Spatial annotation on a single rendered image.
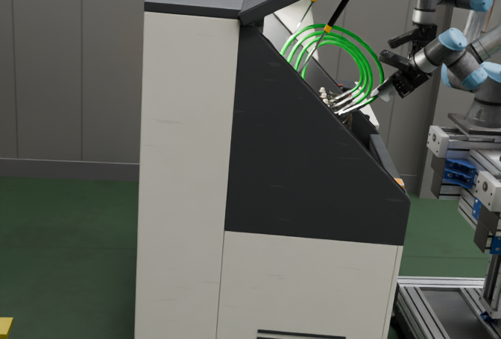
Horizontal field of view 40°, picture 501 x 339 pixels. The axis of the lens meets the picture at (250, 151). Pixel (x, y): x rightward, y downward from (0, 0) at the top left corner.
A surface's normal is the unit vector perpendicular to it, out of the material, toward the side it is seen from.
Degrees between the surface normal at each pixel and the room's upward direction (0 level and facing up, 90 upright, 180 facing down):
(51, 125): 90
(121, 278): 0
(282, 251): 90
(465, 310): 0
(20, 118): 90
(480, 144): 90
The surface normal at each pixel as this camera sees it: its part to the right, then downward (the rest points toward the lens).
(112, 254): 0.08, -0.94
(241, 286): -0.03, 0.34
